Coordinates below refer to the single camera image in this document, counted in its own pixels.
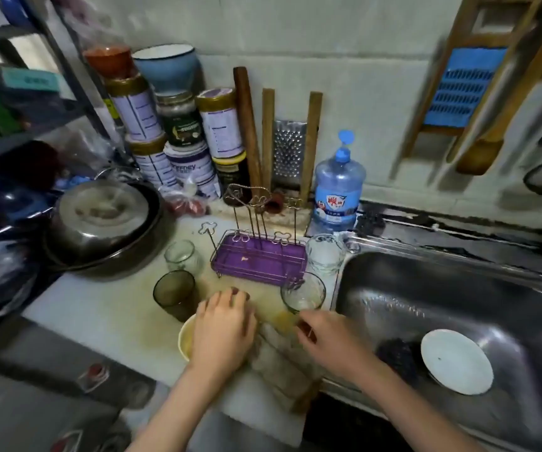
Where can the person's right hand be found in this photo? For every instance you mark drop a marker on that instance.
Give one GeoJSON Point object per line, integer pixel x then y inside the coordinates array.
{"type": "Point", "coordinates": [332, 343]}

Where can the person's left hand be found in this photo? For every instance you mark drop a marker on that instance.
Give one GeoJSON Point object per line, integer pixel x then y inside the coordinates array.
{"type": "Point", "coordinates": [219, 329]}

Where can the yellow mug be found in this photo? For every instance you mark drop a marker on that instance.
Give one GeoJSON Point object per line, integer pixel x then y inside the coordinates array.
{"type": "Point", "coordinates": [184, 339]}

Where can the beige dish cloth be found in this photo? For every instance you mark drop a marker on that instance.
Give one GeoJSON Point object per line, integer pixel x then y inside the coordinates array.
{"type": "Point", "coordinates": [280, 364]}

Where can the brown amber glass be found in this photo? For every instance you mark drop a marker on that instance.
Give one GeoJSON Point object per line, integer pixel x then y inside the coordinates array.
{"type": "Point", "coordinates": [174, 294]}

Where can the small clear glass cup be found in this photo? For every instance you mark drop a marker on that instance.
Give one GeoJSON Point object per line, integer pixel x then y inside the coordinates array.
{"type": "Point", "coordinates": [180, 254]}

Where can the person's right forearm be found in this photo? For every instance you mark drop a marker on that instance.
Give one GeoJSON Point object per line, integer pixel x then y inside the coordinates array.
{"type": "Point", "coordinates": [412, 409]}

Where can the person's left forearm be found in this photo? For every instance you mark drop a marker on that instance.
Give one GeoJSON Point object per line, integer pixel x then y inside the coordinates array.
{"type": "Point", "coordinates": [172, 409]}

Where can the purple plastic tray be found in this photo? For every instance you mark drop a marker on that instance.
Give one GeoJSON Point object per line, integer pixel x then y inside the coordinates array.
{"type": "Point", "coordinates": [257, 260]}

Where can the black wok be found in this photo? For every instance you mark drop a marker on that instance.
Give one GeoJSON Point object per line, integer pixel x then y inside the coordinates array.
{"type": "Point", "coordinates": [120, 260]}

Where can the white plate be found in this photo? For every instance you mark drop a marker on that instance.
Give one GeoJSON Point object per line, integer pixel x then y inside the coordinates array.
{"type": "Point", "coordinates": [456, 362]}

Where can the plastic bag with red contents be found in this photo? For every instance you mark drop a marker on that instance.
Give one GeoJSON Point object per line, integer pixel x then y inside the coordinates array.
{"type": "Point", "coordinates": [182, 200]}

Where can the small blue water bottle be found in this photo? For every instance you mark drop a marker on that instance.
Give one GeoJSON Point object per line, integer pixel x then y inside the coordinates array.
{"type": "Point", "coordinates": [339, 188]}

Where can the steel pot lid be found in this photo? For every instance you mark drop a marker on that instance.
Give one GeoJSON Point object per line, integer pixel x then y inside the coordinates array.
{"type": "Point", "coordinates": [97, 216]}

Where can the stainless steel sink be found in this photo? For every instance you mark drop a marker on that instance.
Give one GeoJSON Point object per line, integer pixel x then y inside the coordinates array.
{"type": "Point", "coordinates": [497, 296]}

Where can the wooden framed metal grater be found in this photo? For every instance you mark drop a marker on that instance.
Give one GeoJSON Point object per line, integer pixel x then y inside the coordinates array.
{"type": "Point", "coordinates": [290, 150]}

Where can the stack of labelled tin cans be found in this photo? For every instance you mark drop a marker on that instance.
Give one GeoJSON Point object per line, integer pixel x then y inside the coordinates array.
{"type": "Point", "coordinates": [172, 136]}

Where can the wooden rolling pin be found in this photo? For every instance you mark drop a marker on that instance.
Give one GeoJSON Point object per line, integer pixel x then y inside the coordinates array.
{"type": "Point", "coordinates": [247, 122]}

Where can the blue enamel bowl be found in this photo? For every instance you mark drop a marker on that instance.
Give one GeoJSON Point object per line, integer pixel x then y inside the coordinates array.
{"type": "Point", "coordinates": [167, 66]}

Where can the metal storage shelf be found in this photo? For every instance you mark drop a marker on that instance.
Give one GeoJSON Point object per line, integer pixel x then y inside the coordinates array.
{"type": "Point", "coordinates": [59, 108]}

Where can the wooden slicer with blue blade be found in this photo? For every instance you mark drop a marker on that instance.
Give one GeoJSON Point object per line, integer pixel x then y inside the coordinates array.
{"type": "Point", "coordinates": [464, 84]}

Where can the brown bowl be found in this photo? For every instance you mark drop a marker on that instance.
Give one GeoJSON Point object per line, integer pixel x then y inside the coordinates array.
{"type": "Point", "coordinates": [109, 59]}

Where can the teal box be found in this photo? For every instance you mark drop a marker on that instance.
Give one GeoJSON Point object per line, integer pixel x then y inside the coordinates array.
{"type": "Point", "coordinates": [31, 80]}

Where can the wooden spatula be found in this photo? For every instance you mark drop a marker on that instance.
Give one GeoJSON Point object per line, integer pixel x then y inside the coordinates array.
{"type": "Point", "coordinates": [516, 89]}

